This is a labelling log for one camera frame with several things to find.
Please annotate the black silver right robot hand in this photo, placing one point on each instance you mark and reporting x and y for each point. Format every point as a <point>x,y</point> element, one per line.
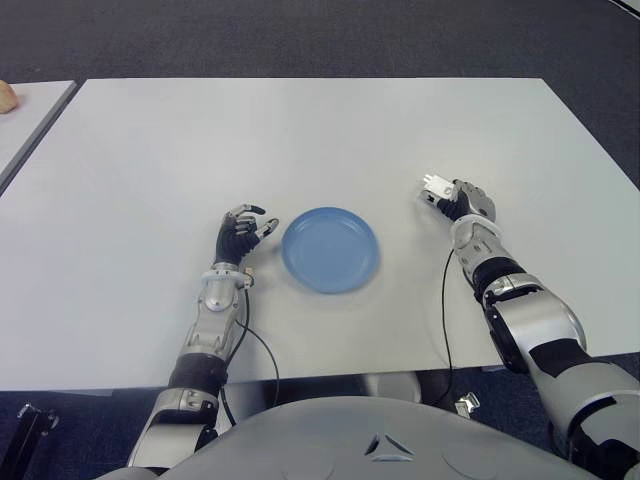
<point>475,202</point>

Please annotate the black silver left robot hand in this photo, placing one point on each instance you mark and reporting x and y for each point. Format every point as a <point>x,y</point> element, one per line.
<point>232,240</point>

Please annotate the white charger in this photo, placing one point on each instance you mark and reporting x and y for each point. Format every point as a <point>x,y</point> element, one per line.
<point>440,186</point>

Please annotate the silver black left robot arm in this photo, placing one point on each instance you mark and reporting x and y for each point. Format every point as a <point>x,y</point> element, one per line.
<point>210,310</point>

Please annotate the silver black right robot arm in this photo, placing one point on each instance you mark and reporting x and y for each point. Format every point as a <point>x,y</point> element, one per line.
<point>540,325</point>

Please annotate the blue round plate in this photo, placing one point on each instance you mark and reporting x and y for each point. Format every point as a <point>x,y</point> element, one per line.
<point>330,250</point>

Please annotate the white robot leg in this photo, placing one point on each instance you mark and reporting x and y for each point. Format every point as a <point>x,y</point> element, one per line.
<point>395,387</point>

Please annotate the grey robot torso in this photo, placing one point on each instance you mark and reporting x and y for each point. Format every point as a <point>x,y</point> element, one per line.
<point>325,440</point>

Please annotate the white adjacent table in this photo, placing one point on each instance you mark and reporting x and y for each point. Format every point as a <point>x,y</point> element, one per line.
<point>25,125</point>

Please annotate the beige bread roll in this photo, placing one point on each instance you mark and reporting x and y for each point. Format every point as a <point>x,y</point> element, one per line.
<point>7,97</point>

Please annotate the black stand on floor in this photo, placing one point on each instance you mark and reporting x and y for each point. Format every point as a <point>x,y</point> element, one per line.
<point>32,435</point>

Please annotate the silver metal bracket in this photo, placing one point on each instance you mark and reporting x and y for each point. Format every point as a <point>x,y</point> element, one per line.
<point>467,403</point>

